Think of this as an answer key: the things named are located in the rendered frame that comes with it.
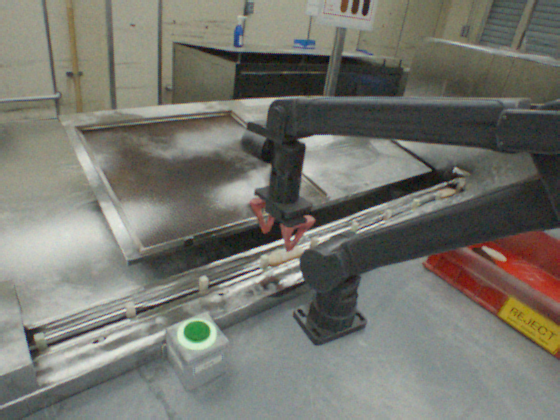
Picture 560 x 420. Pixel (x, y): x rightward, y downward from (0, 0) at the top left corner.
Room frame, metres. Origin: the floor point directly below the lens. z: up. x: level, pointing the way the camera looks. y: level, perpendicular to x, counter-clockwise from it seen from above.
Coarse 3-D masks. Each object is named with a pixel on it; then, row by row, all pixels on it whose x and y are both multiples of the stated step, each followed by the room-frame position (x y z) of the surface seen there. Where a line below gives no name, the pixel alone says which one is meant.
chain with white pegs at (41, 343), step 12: (420, 204) 1.02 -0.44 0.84; (384, 216) 0.89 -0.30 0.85; (360, 228) 0.83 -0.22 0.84; (312, 240) 0.70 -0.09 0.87; (264, 264) 0.60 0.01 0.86; (204, 276) 0.52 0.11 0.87; (240, 276) 0.58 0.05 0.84; (204, 288) 0.51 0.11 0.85; (168, 300) 0.48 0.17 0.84; (132, 312) 0.42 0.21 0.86; (108, 324) 0.40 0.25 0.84; (36, 336) 0.33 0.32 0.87; (72, 336) 0.36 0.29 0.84; (36, 348) 0.33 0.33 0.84
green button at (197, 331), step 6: (186, 324) 0.37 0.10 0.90; (192, 324) 0.37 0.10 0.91; (198, 324) 0.38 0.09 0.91; (204, 324) 0.38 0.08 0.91; (186, 330) 0.36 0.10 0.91; (192, 330) 0.36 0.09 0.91; (198, 330) 0.36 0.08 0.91; (204, 330) 0.37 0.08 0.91; (210, 330) 0.37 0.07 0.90; (186, 336) 0.35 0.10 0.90; (192, 336) 0.35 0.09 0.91; (198, 336) 0.35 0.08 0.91; (204, 336) 0.36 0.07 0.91; (210, 336) 0.36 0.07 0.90; (192, 342) 0.35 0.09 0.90; (198, 342) 0.35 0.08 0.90
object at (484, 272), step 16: (496, 240) 0.88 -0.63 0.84; (512, 240) 0.85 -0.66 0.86; (528, 240) 0.82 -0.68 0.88; (544, 240) 0.79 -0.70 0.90; (448, 256) 0.68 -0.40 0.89; (464, 256) 0.65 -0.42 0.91; (480, 256) 0.64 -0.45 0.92; (528, 256) 0.80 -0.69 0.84; (544, 256) 0.78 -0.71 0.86; (480, 272) 0.62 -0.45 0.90; (496, 272) 0.60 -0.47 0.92; (496, 288) 0.59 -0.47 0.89; (512, 288) 0.57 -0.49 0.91; (528, 288) 0.55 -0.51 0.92; (528, 304) 0.54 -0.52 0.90; (544, 304) 0.52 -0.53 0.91
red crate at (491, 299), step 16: (432, 256) 0.72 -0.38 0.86; (512, 256) 0.82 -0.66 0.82; (448, 272) 0.68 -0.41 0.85; (464, 272) 0.65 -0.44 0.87; (512, 272) 0.74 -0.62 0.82; (528, 272) 0.75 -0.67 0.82; (544, 272) 0.76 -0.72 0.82; (464, 288) 0.64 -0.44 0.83; (480, 288) 0.62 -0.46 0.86; (544, 288) 0.69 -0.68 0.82; (480, 304) 0.60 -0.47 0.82; (496, 304) 0.59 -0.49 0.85
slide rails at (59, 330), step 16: (400, 208) 0.95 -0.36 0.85; (416, 208) 0.97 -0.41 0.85; (304, 240) 0.72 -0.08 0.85; (320, 240) 0.73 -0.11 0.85; (256, 256) 0.63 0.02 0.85; (224, 272) 0.57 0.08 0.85; (256, 272) 0.58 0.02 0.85; (176, 288) 0.50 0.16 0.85; (208, 288) 0.51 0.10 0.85; (144, 304) 0.45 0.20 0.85; (176, 304) 0.46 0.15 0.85; (80, 320) 0.39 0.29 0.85; (96, 320) 0.40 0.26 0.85; (128, 320) 0.41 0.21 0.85; (32, 336) 0.34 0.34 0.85; (48, 336) 0.35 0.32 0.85; (80, 336) 0.36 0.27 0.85
